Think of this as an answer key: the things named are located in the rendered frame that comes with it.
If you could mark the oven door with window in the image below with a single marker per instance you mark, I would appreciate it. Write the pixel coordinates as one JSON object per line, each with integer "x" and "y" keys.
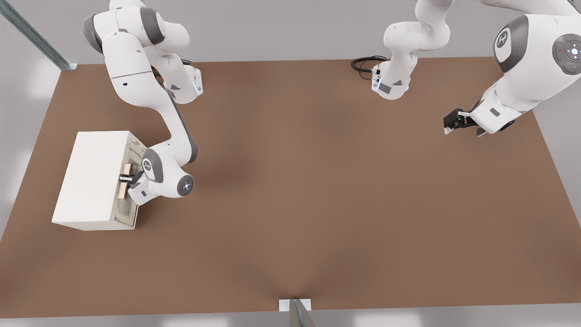
{"x": 126, "y": 211}

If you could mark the white oven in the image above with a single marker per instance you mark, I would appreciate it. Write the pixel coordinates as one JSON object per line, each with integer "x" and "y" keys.
{"x": 93, "y": 177}

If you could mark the silver frame post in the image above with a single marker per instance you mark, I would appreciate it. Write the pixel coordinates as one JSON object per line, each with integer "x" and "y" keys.
{"x": 297, "y": 313}
{"x": 34, "y": 35}

